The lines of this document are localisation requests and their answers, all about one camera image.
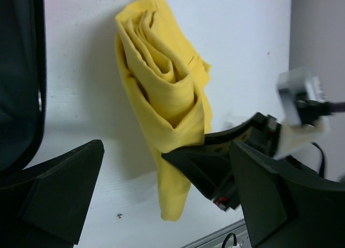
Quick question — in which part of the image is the silver mounting rail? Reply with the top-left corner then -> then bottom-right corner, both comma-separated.
183,219 -> 251,248

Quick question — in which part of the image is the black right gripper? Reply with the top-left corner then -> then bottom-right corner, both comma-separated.
161,112 -> 305,212

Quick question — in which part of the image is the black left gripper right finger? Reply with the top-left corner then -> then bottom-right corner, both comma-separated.
229,141 -> 344,247

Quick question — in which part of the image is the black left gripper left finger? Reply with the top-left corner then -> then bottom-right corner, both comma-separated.
1,140 -> 105,247

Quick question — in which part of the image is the yellow cloth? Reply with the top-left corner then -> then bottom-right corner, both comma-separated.
115,0 -> 212,222

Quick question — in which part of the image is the teal suitcase with grey lining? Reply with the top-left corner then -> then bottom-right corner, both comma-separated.
1,0 -> 47,175

